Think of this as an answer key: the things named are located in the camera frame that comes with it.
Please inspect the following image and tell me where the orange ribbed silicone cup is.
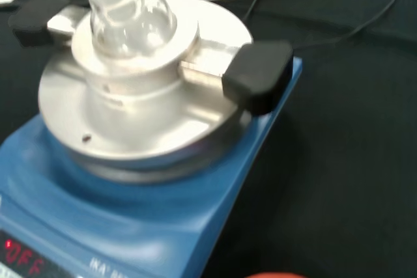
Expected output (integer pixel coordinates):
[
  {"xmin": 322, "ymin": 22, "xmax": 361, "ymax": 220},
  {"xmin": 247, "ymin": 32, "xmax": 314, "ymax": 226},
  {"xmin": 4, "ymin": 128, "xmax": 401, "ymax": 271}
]
[{"xmin": 244, "ymin": 270, "xmax": 307, "ymax": 278}]

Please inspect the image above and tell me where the black bench cloth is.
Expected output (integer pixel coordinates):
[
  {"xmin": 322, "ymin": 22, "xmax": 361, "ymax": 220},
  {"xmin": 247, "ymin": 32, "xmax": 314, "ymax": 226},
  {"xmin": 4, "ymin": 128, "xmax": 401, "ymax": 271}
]
[{"xmin": 0, "ymin": 0, "xmax": 417, "ymax": 278}]

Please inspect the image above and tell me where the clear round-bottom glass flask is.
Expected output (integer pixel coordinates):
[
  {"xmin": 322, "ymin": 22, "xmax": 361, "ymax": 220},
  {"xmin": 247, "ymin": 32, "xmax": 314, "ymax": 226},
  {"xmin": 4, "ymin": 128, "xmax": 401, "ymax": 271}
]
[{"xmin": 63, "ymin": 0, "xmax": 179, "ymax": 58}]

